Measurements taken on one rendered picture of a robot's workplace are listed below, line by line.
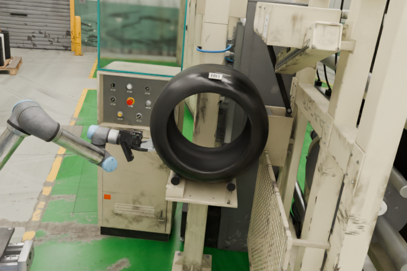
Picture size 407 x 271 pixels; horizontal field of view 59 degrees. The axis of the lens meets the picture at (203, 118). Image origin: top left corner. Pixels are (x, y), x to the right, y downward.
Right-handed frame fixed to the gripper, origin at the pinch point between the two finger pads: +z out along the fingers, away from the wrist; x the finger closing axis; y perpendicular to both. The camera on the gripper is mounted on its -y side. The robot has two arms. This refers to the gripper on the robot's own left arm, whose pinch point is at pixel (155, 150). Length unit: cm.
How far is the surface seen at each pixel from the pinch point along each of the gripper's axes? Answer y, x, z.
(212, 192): -16.9, 0.2, 34.0
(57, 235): -110, 50, -66
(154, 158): -32, 55, -5
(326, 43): 73, -45, 54
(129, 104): 2, 57, -28
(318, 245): 5, -58, 70
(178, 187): -13.1, -9.6, 16.0
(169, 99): 31.8, -11.5, 3.0
